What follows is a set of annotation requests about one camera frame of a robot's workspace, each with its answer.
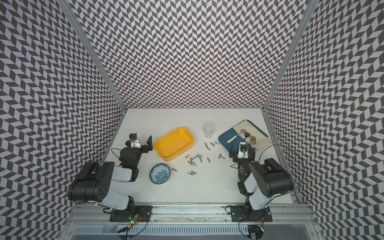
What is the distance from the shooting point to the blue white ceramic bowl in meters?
0.83

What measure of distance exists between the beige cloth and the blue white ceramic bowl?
53cm

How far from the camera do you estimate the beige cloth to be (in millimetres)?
1001

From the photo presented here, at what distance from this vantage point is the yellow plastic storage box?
948 millimetres

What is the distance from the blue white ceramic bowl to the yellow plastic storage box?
6cm
